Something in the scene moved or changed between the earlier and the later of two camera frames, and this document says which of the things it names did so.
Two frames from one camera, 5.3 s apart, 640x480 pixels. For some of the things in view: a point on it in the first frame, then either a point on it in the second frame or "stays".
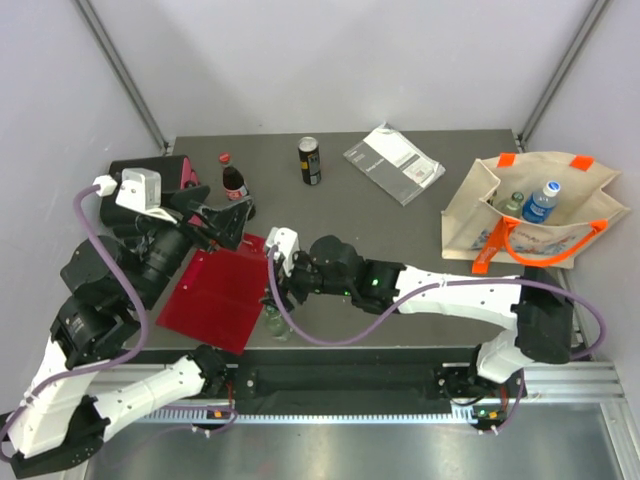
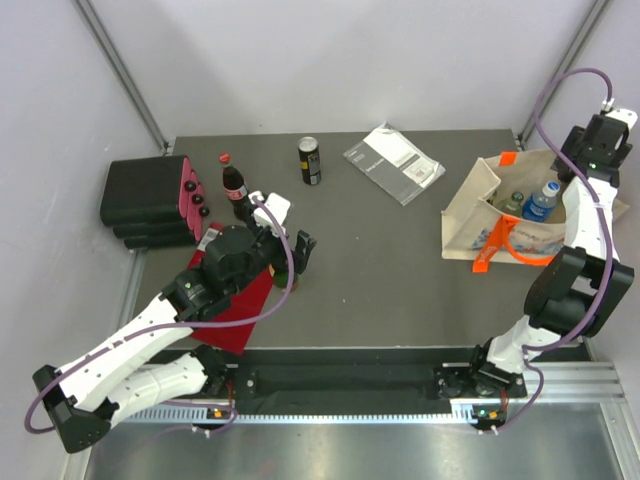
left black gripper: [227, 223] -> [304, 244]
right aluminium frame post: [598, 11] stays
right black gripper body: [306, 279] -> [571, 146]
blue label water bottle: [541, 204] stays
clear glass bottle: [512, 206] stays
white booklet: [396, 163] stays
